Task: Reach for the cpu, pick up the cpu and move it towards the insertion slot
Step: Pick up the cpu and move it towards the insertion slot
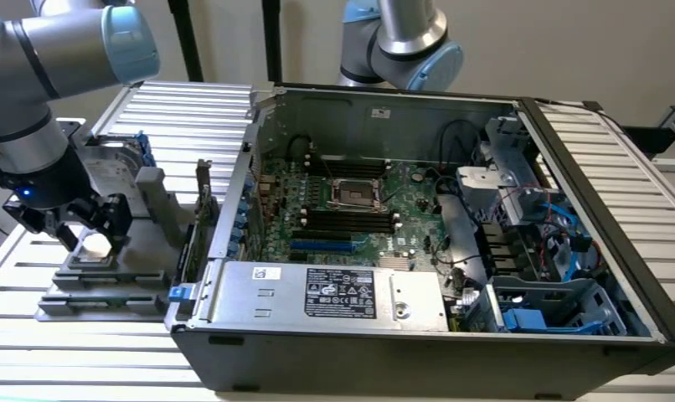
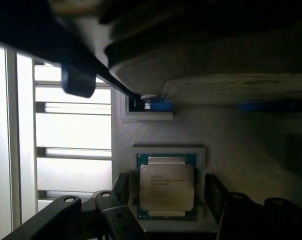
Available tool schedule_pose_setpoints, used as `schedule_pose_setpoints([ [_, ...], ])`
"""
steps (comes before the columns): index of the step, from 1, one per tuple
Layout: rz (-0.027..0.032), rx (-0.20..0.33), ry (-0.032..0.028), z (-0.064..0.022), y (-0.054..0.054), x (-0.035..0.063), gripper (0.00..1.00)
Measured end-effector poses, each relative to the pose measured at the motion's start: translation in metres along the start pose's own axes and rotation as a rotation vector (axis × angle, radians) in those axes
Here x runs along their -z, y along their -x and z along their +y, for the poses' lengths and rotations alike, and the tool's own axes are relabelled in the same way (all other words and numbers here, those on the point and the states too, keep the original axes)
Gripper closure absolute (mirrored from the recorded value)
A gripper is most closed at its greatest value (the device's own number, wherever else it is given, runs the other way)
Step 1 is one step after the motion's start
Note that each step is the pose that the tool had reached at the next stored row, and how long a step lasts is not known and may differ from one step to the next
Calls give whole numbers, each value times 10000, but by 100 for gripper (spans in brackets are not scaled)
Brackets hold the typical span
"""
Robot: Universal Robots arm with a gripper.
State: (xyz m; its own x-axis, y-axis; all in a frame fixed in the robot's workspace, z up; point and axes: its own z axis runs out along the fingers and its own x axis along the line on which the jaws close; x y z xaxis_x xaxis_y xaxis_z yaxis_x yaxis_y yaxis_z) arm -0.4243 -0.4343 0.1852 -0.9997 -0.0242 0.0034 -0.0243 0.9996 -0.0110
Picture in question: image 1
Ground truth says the metal disk bay cage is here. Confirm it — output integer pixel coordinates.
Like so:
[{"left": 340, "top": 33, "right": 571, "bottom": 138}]
[{"left": 454, "top": 116, "right": 571, "bottom": 223}]

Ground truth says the short blue wire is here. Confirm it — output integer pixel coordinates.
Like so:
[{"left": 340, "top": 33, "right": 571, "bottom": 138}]
[{"left": 570, "top": 239, "right": 603, "bottom": 270}]

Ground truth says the black stand pole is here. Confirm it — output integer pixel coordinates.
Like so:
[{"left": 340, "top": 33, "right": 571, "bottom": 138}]
[
  {"left": 166, "top": 0, "right": 207, "bottom": 83},
  {"left": 259, "top": 0, "right": 286, "bottom": 84}
]

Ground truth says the silver power supply unit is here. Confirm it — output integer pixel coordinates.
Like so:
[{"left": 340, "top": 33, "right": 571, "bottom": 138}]
[{"left": 195, "top": 260, "right": 451, "bottom": 333}]

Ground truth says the grey parts rack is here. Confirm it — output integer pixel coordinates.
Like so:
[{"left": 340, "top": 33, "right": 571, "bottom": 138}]
[{"left": 32, "top": 119, "right": 219, "bottom": 323}]

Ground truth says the green motherboard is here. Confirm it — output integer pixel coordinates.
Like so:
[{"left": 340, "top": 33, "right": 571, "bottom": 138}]
[{"left": 246, "top": 155, "right": 487, "bottom": 294}]

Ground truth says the black RAM slot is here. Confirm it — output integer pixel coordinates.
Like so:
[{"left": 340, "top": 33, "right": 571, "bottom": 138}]
[
  {"left": 307, "top": 162, "right": 390, "bottom": 170},
  {"left": 306, "top": 170, "right": 387, "bottom": 179},
  {"left": 308, "top": 157, "right": 390, "bottom": 165},
  {"left": 302, "top": 219, "right": 399, "bottom": 228},
  {"left": 304, "top": 207, "right": 400, "bottom": 216},
  {"left": 307, "top": 166, "right": 388, "bottom": 174},
  {"left": 303, "top": 213, "right": 400, "bottom": 222},
  {"left": 300, "top": 224, "right": 399, "bottom": 235}
]

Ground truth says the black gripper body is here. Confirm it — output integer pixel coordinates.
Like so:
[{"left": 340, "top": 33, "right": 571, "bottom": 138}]
[{"left": 0, "top": 146, "right": 102, "bottom": 234}]

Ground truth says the green RAM stick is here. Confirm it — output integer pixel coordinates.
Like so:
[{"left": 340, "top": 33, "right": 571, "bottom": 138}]
[{"left": 52, "top": 271, "right": 170, "bottom": 288}]

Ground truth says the hard disk with blue bracket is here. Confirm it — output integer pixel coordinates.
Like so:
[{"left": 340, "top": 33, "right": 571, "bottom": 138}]
[{"left": 83, "top": 131, "right": 158, "bottom": 219}]

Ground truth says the black bracket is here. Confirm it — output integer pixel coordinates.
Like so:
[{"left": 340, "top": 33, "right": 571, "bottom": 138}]
[{"left": 619, "top": 124, "right": 675, "bottom": 153}]

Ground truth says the thin black table cable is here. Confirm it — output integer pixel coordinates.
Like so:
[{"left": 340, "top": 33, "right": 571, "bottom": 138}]
[{"left": 533, "top": 97, "right": 655, "bottom": 161}]

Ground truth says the short black wire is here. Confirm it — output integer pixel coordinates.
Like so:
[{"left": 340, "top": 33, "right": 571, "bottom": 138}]
[{"left": 286, "top": 134, "right": 316, "bottom": 162}]

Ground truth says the long blue wire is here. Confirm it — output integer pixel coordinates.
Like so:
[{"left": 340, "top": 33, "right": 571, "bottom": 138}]
[{"left": 542, "top": 202, "right": 583, "bottom": 282}]

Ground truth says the green graphics card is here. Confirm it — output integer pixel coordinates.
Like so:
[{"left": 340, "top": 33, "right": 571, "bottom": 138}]
[{"left": 176, "top": 157, "right": 223, "bottom": 282}]

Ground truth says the black open PC case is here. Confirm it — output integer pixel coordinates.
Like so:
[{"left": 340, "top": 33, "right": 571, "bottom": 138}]
[{"left": 163, "top": 81, "right": 675, "bottom": 395}]

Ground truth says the blue expansion slot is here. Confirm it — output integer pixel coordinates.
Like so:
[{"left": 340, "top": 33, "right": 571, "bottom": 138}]
[{"left": 288, "top": 240, "right": 358, "bottom": 255}]

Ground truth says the long black expansion slot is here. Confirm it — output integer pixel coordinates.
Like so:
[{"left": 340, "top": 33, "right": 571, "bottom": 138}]
[{"left": 291, "top": 229, "right": 355, "bottom": 242}]

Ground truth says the CPU socket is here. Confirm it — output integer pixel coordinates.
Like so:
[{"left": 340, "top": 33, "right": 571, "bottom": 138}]
[{"left": 326, "top": 177, "right": 390, "bottom": 212}]

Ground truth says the blue case latch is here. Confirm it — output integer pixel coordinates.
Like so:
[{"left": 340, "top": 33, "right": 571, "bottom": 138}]
[{"left": 168, "top": 283, "right": 196, "bottom": 303}]

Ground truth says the black looped wire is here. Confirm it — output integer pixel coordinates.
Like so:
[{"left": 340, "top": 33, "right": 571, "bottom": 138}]
[{"left": 436, "top": 118, "right": 483, "bottom": 169}]

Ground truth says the CPU chip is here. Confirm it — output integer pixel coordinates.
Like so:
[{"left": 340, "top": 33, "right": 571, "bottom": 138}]
[{"left": 72, "top": 233, "right": 119, "bottom": 266}]

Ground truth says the silver chipset heat sink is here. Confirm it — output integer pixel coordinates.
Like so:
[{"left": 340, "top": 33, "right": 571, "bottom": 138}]
[{"left": 378, "top": 255, "right": 418, "bottom": 271}]

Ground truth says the grey metal shroud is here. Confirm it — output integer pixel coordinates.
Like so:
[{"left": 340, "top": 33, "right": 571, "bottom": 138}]
[{"left": 436, "top": 193, "right": 489, "bottom": 278}]

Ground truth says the grey and blue disk bay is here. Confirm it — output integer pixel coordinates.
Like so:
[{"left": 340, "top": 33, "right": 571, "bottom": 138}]
[{"left": 479, "top": 274, "right": 630, "bottom": 337}]

